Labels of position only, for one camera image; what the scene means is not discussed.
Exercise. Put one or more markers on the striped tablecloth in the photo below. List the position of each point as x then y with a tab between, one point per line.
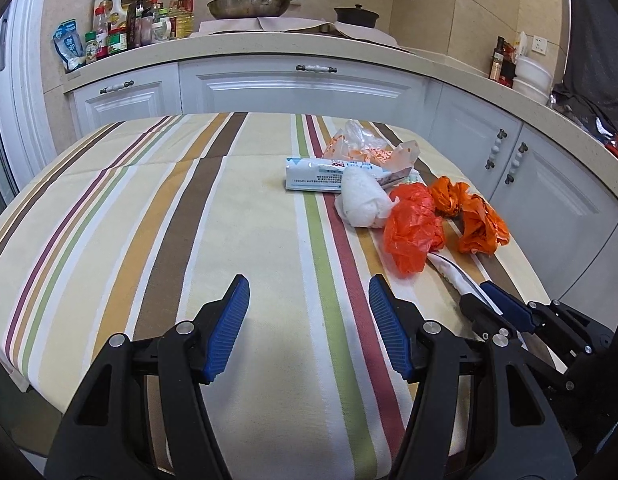
239	220

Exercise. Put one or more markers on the orange plastic bag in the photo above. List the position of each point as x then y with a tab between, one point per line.
476	225

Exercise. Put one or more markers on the dark cloth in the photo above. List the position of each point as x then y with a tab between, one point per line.
599	35

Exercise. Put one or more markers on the cluster of condiment bottles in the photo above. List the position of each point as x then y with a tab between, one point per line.
119	35

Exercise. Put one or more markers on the beige stone countertop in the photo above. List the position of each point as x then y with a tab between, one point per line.
239	42

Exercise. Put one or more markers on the yellow cooking oil bottle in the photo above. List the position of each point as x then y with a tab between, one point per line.
184	15

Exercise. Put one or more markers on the narrow white cabinet door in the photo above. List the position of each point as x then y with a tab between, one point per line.
129	107

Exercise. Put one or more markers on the stacked white containers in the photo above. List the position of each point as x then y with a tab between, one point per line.
533	80

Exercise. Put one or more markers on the dark sauce bottle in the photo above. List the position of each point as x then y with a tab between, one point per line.
497	60

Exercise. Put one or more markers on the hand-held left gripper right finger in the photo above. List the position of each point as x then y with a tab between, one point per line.
386	320

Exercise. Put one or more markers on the white blue tissue packet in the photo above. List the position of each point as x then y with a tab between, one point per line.
314	175

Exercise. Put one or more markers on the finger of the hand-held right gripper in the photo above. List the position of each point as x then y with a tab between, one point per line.
476	310
509	305

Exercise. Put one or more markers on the beige stove cover cloth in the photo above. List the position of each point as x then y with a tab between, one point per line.
269	25

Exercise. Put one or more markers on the white plastic wrapper strip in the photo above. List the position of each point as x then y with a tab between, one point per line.
456	272

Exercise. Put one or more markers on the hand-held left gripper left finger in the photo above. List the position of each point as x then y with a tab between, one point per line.
229	325

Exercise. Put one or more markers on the white spatula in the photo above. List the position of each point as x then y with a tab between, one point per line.
522	42

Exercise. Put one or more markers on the black lidded pot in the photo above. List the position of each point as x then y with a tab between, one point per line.
356	17

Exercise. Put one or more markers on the red packet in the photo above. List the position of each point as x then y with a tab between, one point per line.
510	67

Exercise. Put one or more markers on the red-orange plastic bag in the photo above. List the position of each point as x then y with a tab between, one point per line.
411	235

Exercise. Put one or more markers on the blue white pouch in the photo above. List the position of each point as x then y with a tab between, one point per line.
69	45

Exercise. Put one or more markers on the wide white cabinet door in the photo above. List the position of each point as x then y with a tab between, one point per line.
309	95

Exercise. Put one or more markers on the white plastic bag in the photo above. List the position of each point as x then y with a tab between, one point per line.
361	200

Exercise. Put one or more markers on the clear orange-printed plastic bag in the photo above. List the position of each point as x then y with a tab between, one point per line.
359	140

